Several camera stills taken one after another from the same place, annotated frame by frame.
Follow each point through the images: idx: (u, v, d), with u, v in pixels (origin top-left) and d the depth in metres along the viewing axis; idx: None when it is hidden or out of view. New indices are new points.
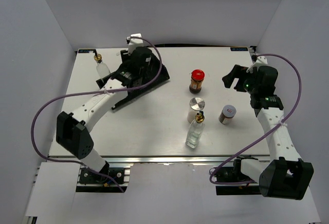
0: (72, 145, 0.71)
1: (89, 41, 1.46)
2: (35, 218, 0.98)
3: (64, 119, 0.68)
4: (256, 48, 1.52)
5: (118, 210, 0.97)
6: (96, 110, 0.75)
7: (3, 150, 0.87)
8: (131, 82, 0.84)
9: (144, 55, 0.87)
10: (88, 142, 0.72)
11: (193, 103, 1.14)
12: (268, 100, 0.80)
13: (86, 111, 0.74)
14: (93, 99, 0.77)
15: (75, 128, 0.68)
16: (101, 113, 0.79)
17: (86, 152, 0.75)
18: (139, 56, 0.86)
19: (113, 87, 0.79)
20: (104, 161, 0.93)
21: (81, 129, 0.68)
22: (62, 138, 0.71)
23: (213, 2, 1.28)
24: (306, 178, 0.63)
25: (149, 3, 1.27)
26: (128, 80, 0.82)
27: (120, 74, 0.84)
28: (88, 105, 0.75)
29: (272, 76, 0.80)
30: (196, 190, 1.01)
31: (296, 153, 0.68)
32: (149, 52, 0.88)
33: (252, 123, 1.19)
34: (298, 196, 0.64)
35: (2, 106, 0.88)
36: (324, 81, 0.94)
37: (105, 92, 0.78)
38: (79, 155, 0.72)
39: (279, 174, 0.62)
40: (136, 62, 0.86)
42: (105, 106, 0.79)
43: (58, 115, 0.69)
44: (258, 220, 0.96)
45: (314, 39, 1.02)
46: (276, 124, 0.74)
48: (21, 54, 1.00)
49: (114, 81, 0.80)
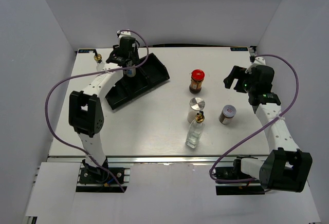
0: (87, 121, 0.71)
1: (89, 41, 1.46)
2: (35, 217, 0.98)
3: (76, 96, 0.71)
4: (256, 48, 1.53)
5: (117, 210, 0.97)
6: (103, 86, 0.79)
7: (3, 150, 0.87)
8: (124, 63, 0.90)
9: (131, 40, 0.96)
10: (101, 116, 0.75)
11: (193, 103, 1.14)
12: (266, 96, 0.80)
13: (94, 87, 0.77)
14: (98, 79, 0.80)
15: (89, 101, 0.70)
16: (105, 92, 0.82)
17: (98, 128, 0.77)
18: (128, 42, 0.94)
19: (111, 67, 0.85)
20: (104, 155, 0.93)
21: (96, 100, 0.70)
22: (76, 117, 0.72)
23: (213, 2, 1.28)
24: (305, 169, 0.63)
25: (149, 3, 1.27)
26: (122, 61, 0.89)
27: (113, 57, 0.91)
28: (94, 82, 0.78)
29: (268, 74, 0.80)
30: (196, 190, 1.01)
31: (294, 144, 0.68)
32: (134, 38, 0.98)
33: (252, 123, 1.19)
34: (298, 188, 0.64)
35: (2, 106, 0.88)
36: (324, 81, 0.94)
37: (106, 71, 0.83)
38: (94, 130, 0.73)
39: (278, 165, 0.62)
40: (126, 48, 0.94)
42: (108, 84, 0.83)
43: (71, 95, 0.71)
44: (258, 220, 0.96)
45: (314, 39, 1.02)
46: (274, 117, 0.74)
48: (21, 54, 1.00)
49: (111, 63, 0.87)
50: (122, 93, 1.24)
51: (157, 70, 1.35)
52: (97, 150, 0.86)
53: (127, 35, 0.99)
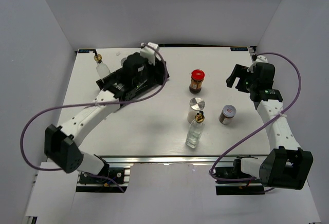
0: (60, 161, 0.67)
1: (89, 41, 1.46)
2: (35, 217, 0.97)
3: (52, 132, 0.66)
4: (256, 48, 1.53)
5: (117, 210, 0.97)
6: (85, 124, 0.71)
7: (3, 149, 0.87)
8: (124, 95, 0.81)
9: (136, 64, 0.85)
10: (77, 156, 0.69)
11: (193, 103, 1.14)
12: (268, 93, 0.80)
13: (75, 124, 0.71)
14: (84, 112, 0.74)
15: (62, 143, 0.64)
16: (90, 128, 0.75)
17: (75, 166, 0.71)
18: (131, 69, 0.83)
19: (105, 98, 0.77)
20: (103, 163, 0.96)
21: (68, 145, 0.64)
22: (51, 151, 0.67)
23: (212, 2, 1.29)
24: (305, 167, 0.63)
25: (149, 3, 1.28)
26: (121, 92, 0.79)
27: (113, 85, 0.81)
28: (77, 118, 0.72)
29: (269, 70, 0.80)
30: (196, 190, 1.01)
31: (295, 143, 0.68)
32: (141, 62, 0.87)
33: (252, 123, 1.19)
34: (298, 185, 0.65)
35: (3, 105, 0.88)
36: (324, 80, 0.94)
37: (96, 104, 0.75)
38: (67, 169, 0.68)
39: (279, 164, 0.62)
40: (130, 75, 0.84)
42: (94, 120, 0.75)
43: (46, 128, 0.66)
44: (258, 220, 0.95)
45: (314, 39, 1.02)
46: (276, 115, 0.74)
48: (21, 54, 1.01)
49: (106, 93, 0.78)
50: None
51: None
52: (88, 164, 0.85)
53: (134, 58, 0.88)
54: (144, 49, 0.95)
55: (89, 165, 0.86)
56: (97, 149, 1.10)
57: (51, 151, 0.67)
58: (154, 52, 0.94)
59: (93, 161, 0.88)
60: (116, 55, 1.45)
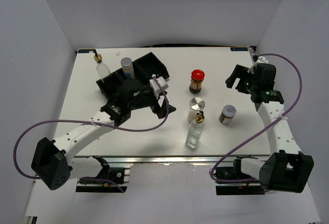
0: (46, 176, 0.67)
1: (89, 41, 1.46)
2: (35, 217, 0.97)
3: (44, 145, 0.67)
4: (256, 48, 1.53)
5: (117, 210, 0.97)
6: (79, 141, 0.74)
7: (3, 150, 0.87)
8: (118, 117, 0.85)
9: (132, 90, 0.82)
10: (64, 173, 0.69)
11: (193, 103, 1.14)
12: (269, 95, 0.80)
13: (69, 140, 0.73)
14: (79, 129, 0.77)
15: (53, 158, 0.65)
16: (83, 145, 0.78)
17: (59, 184, 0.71)
18: (126, 94, 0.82)
19: (102, 118, 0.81)
20: (101, 166, 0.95)
21: (58, 160, 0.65)
22: (39, 165, 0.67)
23: (213, 2, 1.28)
24: (306, 171, 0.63)
25: (149, 3, 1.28)
26: (115, 116, 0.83)
27: (110, 106, 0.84)
28: (72, 134, 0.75)
29: (270, 70, 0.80)
30: (196, 191, 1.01)
31: (296, 146, 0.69)
32: (138, 87, 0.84)
33: (252, 123, 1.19)
34: (298, 188, 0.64)
35: (3, 105, 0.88)
36: (325, 80, 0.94)
37: (91, 123, 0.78)
38: (51, 186, 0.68)
39: (279, 167, 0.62)
40: (125, 99, 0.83)
42: (89, 137, 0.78)
43: (40, 141, 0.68)
44: (258, 221, 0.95)
45: (314, 39, 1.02)
46: (277, 117, 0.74)
48: (21, 54, 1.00)
49: (103, 114, 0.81)
50: None
51: (156, 69, 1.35)
52: (85, 170, 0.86)
53: (131, 82, 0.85)
54: (151, 83, 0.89)
55: (87, 170, 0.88)
56: (97, 150, 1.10)
57: (39, 164, 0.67)
58: (158, 89, 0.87)
59: (92, 167, 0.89)
60: (116, 55, 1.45)
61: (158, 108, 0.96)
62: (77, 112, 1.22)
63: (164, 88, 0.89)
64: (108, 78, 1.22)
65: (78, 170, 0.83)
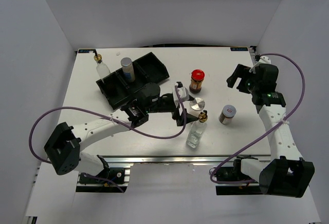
0: (55, 161, 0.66)
1: (89, 41, 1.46)
2: (35, 218, 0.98)
3: (62, 129, 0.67)
4: (256, 48, 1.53)
5: (117, 210, 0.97)
6: (95, 133, 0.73)
7: (3, 150, 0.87)
8: (135, 121, 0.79)
9: (151, 95, 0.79)
10: (74, 162, 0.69)
11: (193, 103, 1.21)
12: (270, 97, 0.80)
13: (86, 130, 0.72)
14: (97, 122, 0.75)
15: (68, 144, 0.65)
16: (96, 138, 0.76)
17: (67, 170, 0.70)
18: (144, 99, 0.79)
19: (120, 117, 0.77)
20: (102, 167, 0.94)
21: (72, 147, 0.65)
22: (52, 147, 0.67)
23: (213, 2, 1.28)
24: (306, 176, 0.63)
25: (149, 3, 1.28)
26: (133, 119, 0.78)
27: (129, 108, 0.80)
28: (90, 125, 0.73)
29: (272, 72, 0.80)
30: (196, 191, 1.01)
31: (297, 152, 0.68)
32: (157, 92, 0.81)
33: (253, 123, 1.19)
34: (298, 193, 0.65)
35: (2, 106, 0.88)
36: (324, 80, 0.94)
37: (110, 119, 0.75)
38: (58, 171, 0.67)
39: (279, 173, 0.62)
40: (143, 104, 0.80)
42: (104, 132, 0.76)
43: (59, 124, 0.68)
44: (258, 220, 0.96)
45: (314, 39, 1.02)
46: (278, 122, 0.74)
48: (21, 54, 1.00)
49: (123, 112, 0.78)
50: (122, 93, 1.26)
51: (156, 69, 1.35)
52: (88, 166, 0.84)
53: (151, 87, 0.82)
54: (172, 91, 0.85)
55: (89, 168, 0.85)
56: (98, 150, 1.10)
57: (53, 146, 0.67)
58: (177, 99, 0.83)
59: (94, 166, 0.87)
60: (116, 55, 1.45)
61: (178, 115, 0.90)
62: (77, 112, 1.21)
63: (184, 99, 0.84)
64: (108, 78, 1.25)
65: (81, 167, 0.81)
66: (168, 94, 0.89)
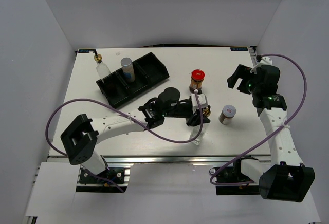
0: (70, 150, 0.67)
1: (89, 41, 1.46)
2: (35, 217, 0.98)
3: (82, 120, 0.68)
4: (256, 48, 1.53)
5: (118, 210, 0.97)
6: (112, 128, 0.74)
7: (3, 150, 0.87)
8: (151, 123, 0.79)
9: (170, 100, 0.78)
10: (87, 153, 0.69)
11: None
12: (271, 100, 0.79)
13: (104, 124, 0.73)
14: (115, 117, 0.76)
15: (85, 136, 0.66)
16: (112, 135, 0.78)
17: (78, 161, 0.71)
18: (163, 102, 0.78)
19: (138, 116, 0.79)
20: (104, 166, 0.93)
21: (89, 139, 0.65)
22: (69, 136, 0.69)
23: (213, 2, 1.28)
24: (306, 182, 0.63)
25: (148, 2, 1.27)
26: (151, 120, 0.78)
27: (147, 109, 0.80)
28: (108, 120, 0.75)
29: (274, 74, 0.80)
30: (196, 191, 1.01)
31: (297, 157, 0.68)
32: (177, 97, 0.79)
33: (252, 124, 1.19)
34: (299, 198, 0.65)
35: (3, 106, 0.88)
36: (324, 81, 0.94)
37: (128, 116, 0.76)
38: (72, 161, 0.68)
39: (280, 180, 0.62)
40: (161, 107, 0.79)
42: (119, 130, 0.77)
43: (79, 114, 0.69)
44: (258, 220, 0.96)
45: (314, 39, 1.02)
46: (279, 126, 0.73)
48: (21, 54, 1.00)
49: (140, 112, 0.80)
50: (122, 93, 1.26)
51: (157, 69, 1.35)
52: (91, 165, 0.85)
53: (171, 91, 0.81)
54: (191, 97, 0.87)
55: (93, 165, 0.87)
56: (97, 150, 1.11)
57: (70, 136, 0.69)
58: (197, 105, 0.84)
59: (97, 163, 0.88)
60: (116, 55, 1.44)
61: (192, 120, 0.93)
62: (77, 112, 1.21)
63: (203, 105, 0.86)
64: (108, 78, 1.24)
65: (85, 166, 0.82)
66: (187, 100, 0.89)
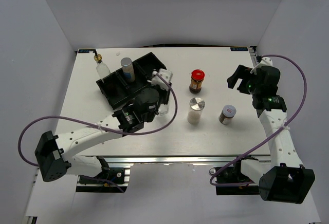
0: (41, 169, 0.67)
1: (89, 41, 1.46)
2: (35, 217, 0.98)
3: (47, 139, 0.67)
4: (256, 48, 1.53)
5: (117, 210, 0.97)
6: (80, 143, 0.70)
7: (3, 151, 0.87)
8: (129, 127, 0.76)
9: (147, 103, 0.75)
10: (59, 170, 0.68)
11: (193, 103, 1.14)
12: (271, 101, 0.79)
13: (71, 140, 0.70)
14: (84, 130, 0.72)
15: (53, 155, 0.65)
16: (86, 146, 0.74)
17: (54, 177, 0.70)
18: (140, 104, 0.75)
19: (110, 124, 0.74)
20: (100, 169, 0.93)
21: None
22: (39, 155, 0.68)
23: (213, 2, 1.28)
24: (306, 184, 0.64)
25: (148, 2, 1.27)
26: (126, 125, 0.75)
27: (124, 113, 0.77)
28: (75, 134, 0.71)
29: (274, 75, 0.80)
30: (196, 191, 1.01)
31: (298, 160, 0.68)
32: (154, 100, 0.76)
33: (252, 124, 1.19)
34: (298, 200, 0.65)
35: (3, 106, 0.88)
36: (325, 81, 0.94)
37: (98, 127, 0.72)
38: (46, 180, 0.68)
39: (280, 181, 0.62)
40: (138, 110, 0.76)
42: (93, 141, 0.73)
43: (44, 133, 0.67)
44: (258, 220, 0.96)
45: (314, 39, 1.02)
46: (279, 127, 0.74)
48: (21, 55, 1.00)
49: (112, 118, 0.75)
50: (121, 93, 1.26)
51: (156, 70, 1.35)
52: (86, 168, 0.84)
53: (149, 93, 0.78)
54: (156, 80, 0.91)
55: (87, 170, 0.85)
56: (97, 150, 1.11)
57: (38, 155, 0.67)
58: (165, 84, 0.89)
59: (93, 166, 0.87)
60: (116, 55, 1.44)
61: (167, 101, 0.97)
62: (77, 112, 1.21)
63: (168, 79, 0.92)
64: (108, 78, 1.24)
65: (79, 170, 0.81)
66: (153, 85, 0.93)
